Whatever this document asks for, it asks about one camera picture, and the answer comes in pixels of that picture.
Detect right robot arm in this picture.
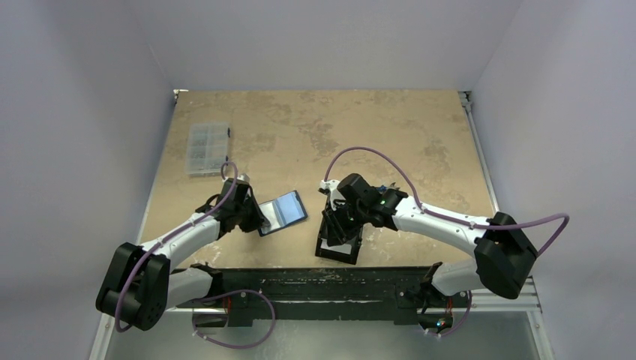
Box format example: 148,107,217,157
319,173,539,305

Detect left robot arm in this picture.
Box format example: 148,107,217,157
95,178,266,332

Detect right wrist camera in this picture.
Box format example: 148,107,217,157
318,179,340,195

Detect blue handled pliers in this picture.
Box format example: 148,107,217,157
375,182,400,197

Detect clear plastic organizer box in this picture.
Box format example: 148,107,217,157
184,122,231,176

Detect black plastic tray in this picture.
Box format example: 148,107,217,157
315,199,363,265

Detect blue card holder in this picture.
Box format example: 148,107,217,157
258,190,308,237

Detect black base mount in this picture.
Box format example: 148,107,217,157
144,267,515,329

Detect white card in tray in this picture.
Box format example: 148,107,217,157
320,237,360,251

